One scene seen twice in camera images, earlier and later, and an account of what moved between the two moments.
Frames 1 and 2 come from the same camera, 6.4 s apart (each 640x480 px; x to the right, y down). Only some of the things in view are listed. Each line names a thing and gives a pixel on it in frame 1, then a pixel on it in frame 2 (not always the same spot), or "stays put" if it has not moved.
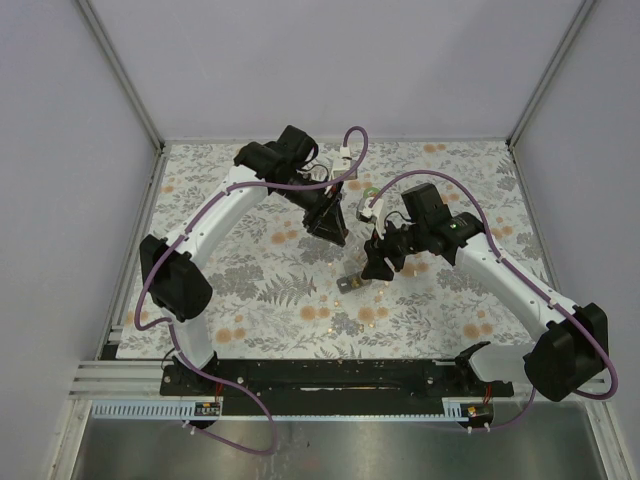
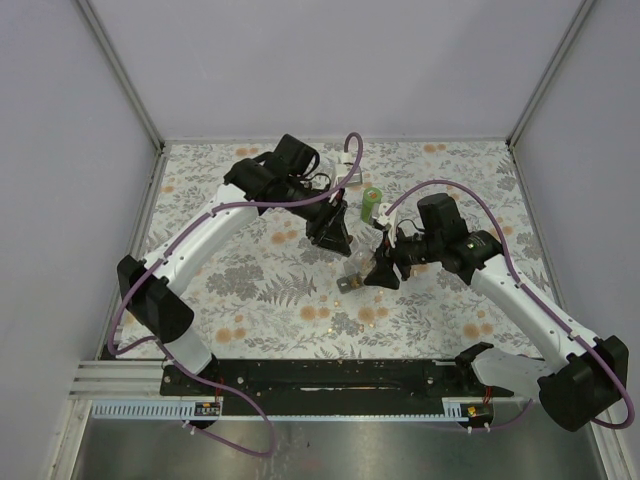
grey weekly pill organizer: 347,283 stays put
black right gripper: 376,251 -> 383,274
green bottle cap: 371,192 stays put
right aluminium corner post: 574,26 stays put
